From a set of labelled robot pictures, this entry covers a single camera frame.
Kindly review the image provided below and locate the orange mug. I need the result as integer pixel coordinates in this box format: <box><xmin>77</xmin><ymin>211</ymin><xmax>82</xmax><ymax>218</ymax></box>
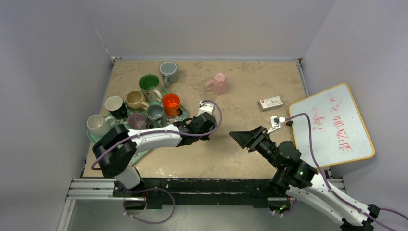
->
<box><xmin>162</xmin><ymin>93</ymin><xmax>183</xmax><ymax>117</ymax></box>

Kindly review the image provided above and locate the pink faceted mug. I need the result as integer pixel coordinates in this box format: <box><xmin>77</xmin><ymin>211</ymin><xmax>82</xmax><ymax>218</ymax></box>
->
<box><xmin>205</xmin><ymin>73</ymin><xmax>228</xmax><ymax>96</ymax></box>

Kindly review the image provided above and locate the grey-blue mug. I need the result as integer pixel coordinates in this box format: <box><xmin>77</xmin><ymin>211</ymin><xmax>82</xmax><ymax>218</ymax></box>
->
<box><xmin>146</xmin><ymin>105</ymin><xmax>167</xmax><ymax>128</ymax></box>

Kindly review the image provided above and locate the grey-teal mug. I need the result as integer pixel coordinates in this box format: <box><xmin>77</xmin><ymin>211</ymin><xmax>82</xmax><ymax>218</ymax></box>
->
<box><xmin>159</xmin><ymin>62</ymin><xmax>179</xmax><ymax>88</ymax></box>

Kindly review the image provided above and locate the purple mug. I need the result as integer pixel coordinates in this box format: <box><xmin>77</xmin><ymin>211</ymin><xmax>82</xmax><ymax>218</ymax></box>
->
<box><xmin>127</xmin><ymin>113</ymin><xmax>148</xmax><ymax>130</ymax></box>

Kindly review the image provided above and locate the cream floral mug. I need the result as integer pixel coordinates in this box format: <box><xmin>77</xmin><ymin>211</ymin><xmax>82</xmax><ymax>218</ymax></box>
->
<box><xmin>139</xmin><ymin>74</ymin><xmax>163</xmax><ymax>102</ymax></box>

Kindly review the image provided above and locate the beige round mug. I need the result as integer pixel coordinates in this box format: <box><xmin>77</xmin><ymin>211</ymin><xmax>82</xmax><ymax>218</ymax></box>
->
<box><xmin>125</xmin><ymin>91</ymin><xmax>150</xmax><ymax>111</ymax></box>

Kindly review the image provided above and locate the black mug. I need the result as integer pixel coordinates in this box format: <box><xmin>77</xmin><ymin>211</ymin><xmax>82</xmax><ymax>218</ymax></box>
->
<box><xmin>104</xmin><ymin>96</ymin><xmax>128</xmax><ymax>120</ymax></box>

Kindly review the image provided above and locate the white-grey mug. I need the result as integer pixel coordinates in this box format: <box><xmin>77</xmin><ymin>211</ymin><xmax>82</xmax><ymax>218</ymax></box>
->
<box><xmin>86</xmin><ymin>114</ymin><xmax>116</xmax><ymax>136</ymax></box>

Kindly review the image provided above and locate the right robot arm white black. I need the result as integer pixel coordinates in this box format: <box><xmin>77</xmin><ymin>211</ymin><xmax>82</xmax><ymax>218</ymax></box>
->
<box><xmin>229</xmin><ymin>126</ymin><xmax>380</xmax><ymax>231</ymax></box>

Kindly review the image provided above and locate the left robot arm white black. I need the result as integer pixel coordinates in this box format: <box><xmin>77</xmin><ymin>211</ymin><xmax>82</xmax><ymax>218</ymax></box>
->
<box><xmin>91</xmin><ymin>112</ymin><xmax>221</xmax><ymax>197</ymax></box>

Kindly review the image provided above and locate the green floral tray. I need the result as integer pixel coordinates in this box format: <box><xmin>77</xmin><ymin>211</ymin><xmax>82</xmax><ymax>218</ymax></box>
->
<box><xmin>87</xmin><ymin>105</ymin><xmax>189</xmax><ymax>165</ymax></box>

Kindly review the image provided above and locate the small red white box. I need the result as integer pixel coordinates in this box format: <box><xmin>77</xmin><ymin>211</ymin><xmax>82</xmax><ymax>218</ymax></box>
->
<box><xmin>257</xmin><ymin>96</ymin><xmax>283</xmax><ymax>112</ymax></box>

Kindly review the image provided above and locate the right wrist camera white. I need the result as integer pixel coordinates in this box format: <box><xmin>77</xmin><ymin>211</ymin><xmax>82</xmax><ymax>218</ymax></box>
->
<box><xmin>267</xmin><ymin>116</ymin><xmax>286</xmax><ymax>134</ymax></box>

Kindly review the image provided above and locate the whiteboard with yellow frame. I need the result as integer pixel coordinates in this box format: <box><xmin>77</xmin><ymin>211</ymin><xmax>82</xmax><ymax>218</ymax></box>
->
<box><xmin>289</xmin><ymin>83</ymin><xmax>375</xmax><ymax>167</ymax></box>

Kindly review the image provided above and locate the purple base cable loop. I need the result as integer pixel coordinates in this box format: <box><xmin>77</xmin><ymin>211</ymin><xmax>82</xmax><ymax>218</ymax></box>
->
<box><xmin>123</xmin><ymin>187</ymin><xmax>176</xmax><ymax>225</ymax></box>

